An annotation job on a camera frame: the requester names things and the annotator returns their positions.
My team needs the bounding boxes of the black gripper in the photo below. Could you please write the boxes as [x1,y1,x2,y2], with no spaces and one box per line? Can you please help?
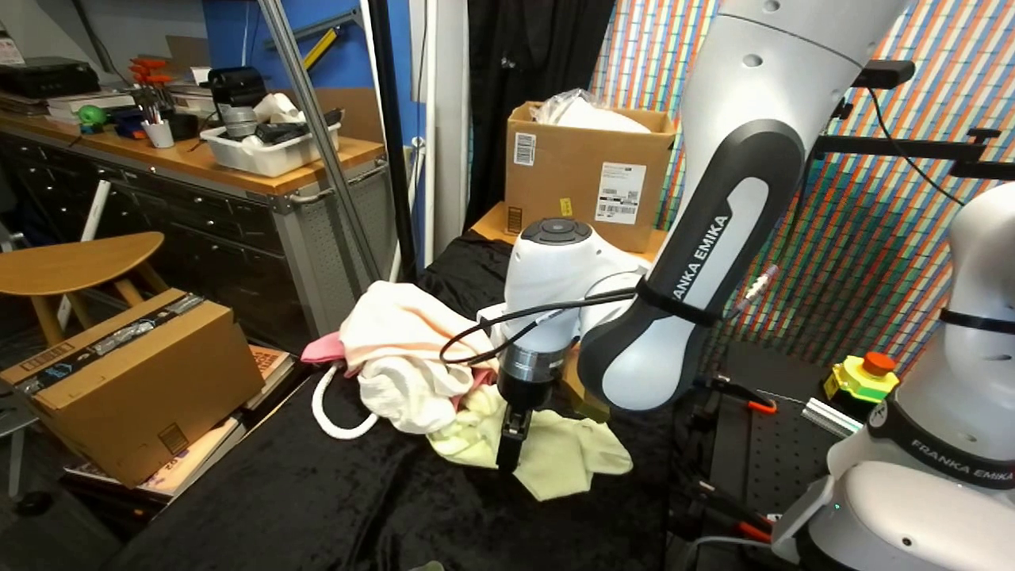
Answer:
[495,376,564,476]

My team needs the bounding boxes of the light green cloth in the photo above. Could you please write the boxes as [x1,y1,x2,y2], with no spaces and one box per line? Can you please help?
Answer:
[425,384,638,504]

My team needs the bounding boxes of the peach cream cloth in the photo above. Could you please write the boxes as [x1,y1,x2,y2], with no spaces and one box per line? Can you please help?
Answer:
[337,275,501,373]

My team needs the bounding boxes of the pink cloth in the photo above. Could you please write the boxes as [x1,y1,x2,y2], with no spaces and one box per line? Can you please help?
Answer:
[298,329,501,413]

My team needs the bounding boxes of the black tablecloth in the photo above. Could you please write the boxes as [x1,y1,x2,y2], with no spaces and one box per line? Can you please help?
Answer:
[105,230,690,571]

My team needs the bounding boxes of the cardboard box with white label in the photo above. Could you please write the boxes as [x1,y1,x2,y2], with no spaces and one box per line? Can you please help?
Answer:
[501,98,685,258]

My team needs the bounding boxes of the grey workbench with wooden top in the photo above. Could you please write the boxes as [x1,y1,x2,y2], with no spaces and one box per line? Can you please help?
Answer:
[0,109,395,349]

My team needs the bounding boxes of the black vertical pole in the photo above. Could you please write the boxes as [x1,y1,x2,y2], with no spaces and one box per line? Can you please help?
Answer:
[361,0,420,311]

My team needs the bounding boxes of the short silver metal bar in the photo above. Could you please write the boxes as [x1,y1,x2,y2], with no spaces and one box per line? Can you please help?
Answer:
[796,392,872,440]

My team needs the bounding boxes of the yellow emergency stop button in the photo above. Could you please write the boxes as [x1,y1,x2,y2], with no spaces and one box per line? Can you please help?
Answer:
[821,345,905,413]

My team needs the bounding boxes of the silver metal pole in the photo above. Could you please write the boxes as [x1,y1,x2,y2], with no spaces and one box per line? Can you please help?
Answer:
[252,0,389,311]

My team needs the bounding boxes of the cardboard box with black tape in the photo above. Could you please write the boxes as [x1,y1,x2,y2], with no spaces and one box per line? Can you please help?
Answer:
[0,287,268,490]

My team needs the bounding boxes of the white plastic bin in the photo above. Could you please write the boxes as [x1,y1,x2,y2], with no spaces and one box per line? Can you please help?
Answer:
[195,118,345,182]

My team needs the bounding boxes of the black curtain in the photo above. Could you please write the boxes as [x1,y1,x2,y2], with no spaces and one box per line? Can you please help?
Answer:
[464,0,622,248]

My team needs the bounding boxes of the colourful patterned backdrop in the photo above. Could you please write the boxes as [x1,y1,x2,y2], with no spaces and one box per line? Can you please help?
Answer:
[582,0,1015,388]

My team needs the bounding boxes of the black cylindrical device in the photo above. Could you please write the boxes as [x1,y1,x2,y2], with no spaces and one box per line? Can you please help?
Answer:
[205,63,268,141]

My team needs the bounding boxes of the white cup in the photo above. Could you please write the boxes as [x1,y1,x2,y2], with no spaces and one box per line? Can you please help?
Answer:
[143,118,177,153]

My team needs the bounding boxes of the wooden stool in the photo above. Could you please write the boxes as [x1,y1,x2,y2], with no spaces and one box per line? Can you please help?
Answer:
[0,229,170,349]

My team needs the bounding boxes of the blue panel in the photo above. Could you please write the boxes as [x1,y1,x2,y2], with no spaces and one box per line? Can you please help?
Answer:
[204,0,418,96]

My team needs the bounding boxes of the small red object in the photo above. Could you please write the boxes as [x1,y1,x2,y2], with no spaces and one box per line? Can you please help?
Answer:
[131,53,175,89]

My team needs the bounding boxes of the small green object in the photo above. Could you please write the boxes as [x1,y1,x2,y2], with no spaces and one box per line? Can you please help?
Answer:
[74,103,110,137]

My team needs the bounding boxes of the black case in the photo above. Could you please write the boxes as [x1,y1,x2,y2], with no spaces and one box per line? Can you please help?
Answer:
[0,61,105,106]

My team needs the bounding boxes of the white rope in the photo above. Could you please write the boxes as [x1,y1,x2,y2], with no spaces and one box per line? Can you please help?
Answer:
[306,363,385,443]

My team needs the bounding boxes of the orange handled clamp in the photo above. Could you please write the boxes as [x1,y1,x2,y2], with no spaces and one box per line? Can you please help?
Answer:
[704,370,784,418]
[694,504,777,548]

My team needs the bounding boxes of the black camera boom rail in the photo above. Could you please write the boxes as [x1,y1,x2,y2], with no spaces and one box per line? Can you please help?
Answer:
[807,127,1015,182]

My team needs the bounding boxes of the black stereo camera bar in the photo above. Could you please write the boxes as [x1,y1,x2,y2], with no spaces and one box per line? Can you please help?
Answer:
[847,56,920,91]

